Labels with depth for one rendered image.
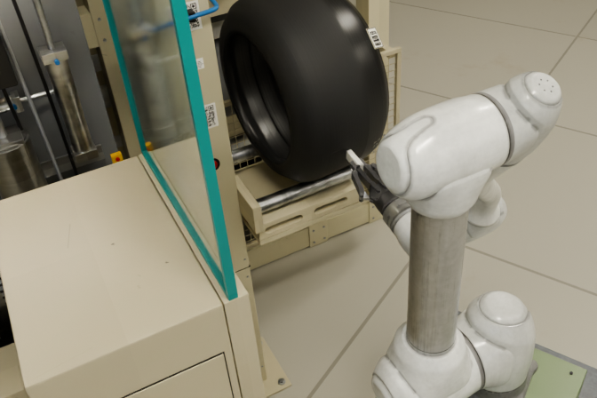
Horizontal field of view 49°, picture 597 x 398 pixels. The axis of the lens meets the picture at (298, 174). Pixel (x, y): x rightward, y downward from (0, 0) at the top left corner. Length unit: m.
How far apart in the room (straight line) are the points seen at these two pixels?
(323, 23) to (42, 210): 0.84
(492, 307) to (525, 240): 1.74
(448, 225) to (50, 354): 0.71
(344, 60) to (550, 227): 1.84
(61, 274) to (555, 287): 2.22
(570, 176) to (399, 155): 2.71
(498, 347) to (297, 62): 0.84
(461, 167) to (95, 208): 0.81
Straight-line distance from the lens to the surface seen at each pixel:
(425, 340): 1.37
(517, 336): 1.53
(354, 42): 1.78
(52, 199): 1.56
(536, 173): 3.67
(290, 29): 1.74
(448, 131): 1.04
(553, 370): 1.80
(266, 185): 2.21
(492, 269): 3.08
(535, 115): 1.11
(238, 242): 2.11
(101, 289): 1.30
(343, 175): 2.05
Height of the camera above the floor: 2.15
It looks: 37 degrees down
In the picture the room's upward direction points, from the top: 5 degrees counter-clockwise
